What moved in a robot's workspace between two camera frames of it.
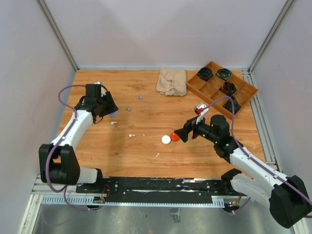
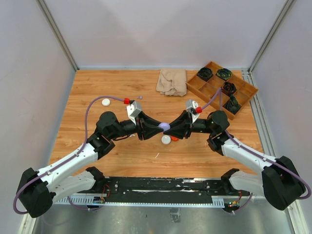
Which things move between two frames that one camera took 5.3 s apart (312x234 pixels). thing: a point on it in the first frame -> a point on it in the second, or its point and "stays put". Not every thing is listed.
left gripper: (112, 107) -> (147, 132)
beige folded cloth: (172, 82) stays put
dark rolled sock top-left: (205, 73) stays put
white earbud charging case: (165, 139) stays put
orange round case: (174, 137) stays put
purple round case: (114, 113) -> (165, 126)
